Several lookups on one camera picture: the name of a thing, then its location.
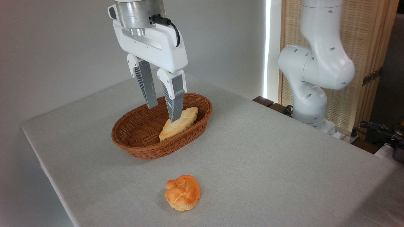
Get light grey tablecloth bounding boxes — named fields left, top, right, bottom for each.
left=21, top=67, right=404, bottom=227

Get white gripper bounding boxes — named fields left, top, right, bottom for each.
left=113, top=20, right=188, bottom=123

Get dark wooden block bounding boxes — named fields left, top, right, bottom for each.
left=252, top=96, right=274, bottom=108
left=269, top=103, right=294, bottom=118

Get white power strip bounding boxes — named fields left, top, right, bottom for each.
left=335, top=129, right=360, bottom=144

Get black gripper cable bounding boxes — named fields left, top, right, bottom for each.
left=149, top=14, right=181, bottom=48

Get brown wicker oval basket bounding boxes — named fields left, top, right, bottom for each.
left=111, top=92, right=213, bottom=160

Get wooden bamboo folding screen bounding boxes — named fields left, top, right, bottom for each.
left=278, top=0, right=400, bottom=139

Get black screen hinge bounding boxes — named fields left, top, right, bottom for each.
left=362, top=67, right=383, bottom=86

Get black cable bundle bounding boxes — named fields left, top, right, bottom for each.
left=359, top=121, right=404, bottom=148

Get long pale braided bread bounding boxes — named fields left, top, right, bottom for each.
left=159, top=107, right=198, bottom=141

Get round orange bread bun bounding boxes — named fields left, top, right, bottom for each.
left=164, top=175, right=201, bottom=211

